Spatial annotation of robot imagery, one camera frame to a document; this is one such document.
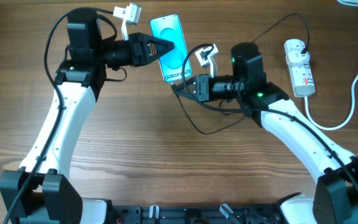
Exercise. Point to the white power strip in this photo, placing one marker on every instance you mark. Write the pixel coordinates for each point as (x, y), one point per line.
(301, 77)

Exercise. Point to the white charger plug adapter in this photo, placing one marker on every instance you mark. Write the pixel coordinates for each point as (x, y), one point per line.
(295, 58)

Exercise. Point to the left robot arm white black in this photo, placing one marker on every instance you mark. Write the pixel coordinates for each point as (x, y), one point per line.
(39, 191)

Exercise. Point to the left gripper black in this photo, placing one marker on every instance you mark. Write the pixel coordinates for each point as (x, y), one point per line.
(137, 49)

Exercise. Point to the blue Galaxy smartphone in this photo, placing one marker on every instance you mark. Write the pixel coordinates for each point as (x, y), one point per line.
(169, 28)

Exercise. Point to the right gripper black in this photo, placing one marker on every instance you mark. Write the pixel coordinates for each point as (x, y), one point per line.
(204, 88)

